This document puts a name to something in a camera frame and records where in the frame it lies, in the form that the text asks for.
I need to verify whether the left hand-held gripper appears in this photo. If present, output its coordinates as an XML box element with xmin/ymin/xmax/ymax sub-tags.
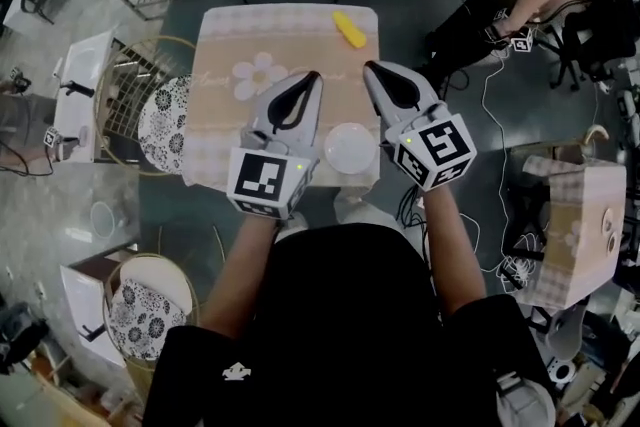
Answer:
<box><xmin>226</xmin><ymin>71</ymin><xmax>324</xmax><ymax>220</ymax></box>

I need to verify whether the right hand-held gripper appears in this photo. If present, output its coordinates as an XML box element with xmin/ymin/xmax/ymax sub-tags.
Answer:
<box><xmin>363</xmin><ymin>61</ymin><xmax>478</xmax><ymax>192</ymax></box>

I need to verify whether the white round plate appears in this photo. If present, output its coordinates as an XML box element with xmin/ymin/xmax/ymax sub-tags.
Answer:
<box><xmin>323</xmin><ymin>122</ymin><xmax>377</xmax><ymax>175</ymax></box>

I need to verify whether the yellow banana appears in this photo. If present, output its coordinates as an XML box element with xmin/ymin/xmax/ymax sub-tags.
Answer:
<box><xmin>332</xmin><ymin>10</ymin><xmax>368</xmax><ymax>50</ymax></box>

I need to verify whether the person's right forearm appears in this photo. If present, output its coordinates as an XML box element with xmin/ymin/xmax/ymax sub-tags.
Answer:
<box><xmin>422</xmin><ymin>187</ymin><xmax>487</xmax><ymax>316</ymax></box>

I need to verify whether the grey shoulder pouch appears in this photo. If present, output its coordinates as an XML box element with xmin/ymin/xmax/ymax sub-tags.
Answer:
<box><xmin>494</xmin><ymin>372</ymin><xmax>557</xmax><ymax>427</ymax></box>

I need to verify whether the person's left forearm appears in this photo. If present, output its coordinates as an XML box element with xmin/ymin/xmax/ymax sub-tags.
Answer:
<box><xmin>199</xmin><ymin>214</ymin><xmax>279</xmax><ymax>339</ymax></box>

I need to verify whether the beige flower print tablecloth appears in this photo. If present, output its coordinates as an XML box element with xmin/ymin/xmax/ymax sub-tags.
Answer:
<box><xmin>180</xmin><ymin>3</ymin><xmax>382</xmax><ymax>192</ymax></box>

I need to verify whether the person's white shoe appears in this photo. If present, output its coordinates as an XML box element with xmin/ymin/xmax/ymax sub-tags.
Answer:
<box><xmin>277</xmin><ymin>212</ymin><xmax>309</xmax><ymax>241</ymax></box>

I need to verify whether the light wooden chair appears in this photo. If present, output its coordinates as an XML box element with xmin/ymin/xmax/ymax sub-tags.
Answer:
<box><xmin>582</xmin><ymin>124</ymin><xmax>611</xmax><ymax>147</ymax></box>

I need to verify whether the clear round bowl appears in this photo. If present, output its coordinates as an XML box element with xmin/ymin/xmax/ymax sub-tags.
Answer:
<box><xmin>89</xmin><ymin>200</ymin><xmax>117</xmax><ymax>239</ymax></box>

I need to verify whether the person's black shirt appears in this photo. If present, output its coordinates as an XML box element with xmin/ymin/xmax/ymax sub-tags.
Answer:
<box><xmin>142</xmin><ymin>223</ymin><xmax>556</xmax><ymax>427</ymax></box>

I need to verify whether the table with beige checked cloth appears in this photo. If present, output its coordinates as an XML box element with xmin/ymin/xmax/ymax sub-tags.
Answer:
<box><xmin>514</xmin><ymin>154</ymin><xmax>627</xmax><ymax>311</ymax></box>

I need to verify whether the gold wire chair floral cushion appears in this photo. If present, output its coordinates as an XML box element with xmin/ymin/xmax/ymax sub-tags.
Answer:
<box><xmin>94</xmin><ymin>35</ymin><xmax>197</xmax><ymax>177</ymax></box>
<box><xmin>102</xmin><ymin>253</ymin><xmax>200</xmax><ymax>364</ymax></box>

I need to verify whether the white cable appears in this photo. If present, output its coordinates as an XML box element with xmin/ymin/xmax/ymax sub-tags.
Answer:
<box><xmin>479</xmin><ymin>47</ymin><xmax>540</xmax><ymax>292</ymax></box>

